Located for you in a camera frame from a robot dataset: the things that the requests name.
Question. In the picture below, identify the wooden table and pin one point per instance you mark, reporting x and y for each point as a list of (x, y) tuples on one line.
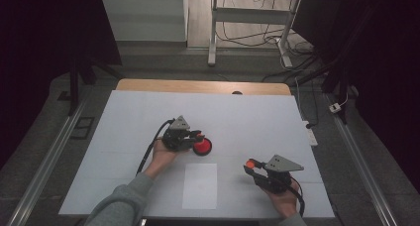
[(198, 86)]

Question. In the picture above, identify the white paper sheet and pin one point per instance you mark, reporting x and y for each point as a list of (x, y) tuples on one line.
[(199, 186)]

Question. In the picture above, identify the white power strip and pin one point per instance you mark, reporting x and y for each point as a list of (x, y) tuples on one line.
[(311, 135)]

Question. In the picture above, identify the white plug adapter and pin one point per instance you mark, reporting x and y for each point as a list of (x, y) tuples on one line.
[(335, 107)]

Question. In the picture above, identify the person's right hand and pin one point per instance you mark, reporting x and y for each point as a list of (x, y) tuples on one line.
[(282, 201)]

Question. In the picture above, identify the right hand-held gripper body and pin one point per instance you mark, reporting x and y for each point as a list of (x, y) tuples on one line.
[(277, 179)]

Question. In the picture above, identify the black table grommet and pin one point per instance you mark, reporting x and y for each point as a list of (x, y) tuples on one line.
[(237, 92)]

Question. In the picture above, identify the person's left hand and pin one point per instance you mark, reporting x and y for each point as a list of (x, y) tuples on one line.
[(161, 158)]

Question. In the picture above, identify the dark curtain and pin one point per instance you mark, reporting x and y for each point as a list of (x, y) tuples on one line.
[(39, 54), (389, 70)]

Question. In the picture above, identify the metal floor rail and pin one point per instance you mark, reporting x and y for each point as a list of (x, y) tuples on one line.
[(46, 163), (360, 163)]

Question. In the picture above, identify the orange stamp cap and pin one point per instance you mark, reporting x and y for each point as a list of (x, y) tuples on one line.
[(250, 164)]

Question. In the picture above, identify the white desk frame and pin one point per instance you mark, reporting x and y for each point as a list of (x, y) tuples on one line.
[(251, 15)]

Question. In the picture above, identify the black stand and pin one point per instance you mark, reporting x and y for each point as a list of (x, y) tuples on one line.
[(333, 74), (74, 87)]

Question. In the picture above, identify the black floor plate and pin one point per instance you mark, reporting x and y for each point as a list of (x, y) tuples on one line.
[(82, 128)]

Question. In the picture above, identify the white table mat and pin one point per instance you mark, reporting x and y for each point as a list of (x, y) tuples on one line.
[(247, 120)]

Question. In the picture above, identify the white cabinet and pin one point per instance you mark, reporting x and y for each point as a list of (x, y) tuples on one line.
[(145, 18)]

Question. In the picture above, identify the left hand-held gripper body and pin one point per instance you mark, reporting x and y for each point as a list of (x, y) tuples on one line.
[(176, 138)]

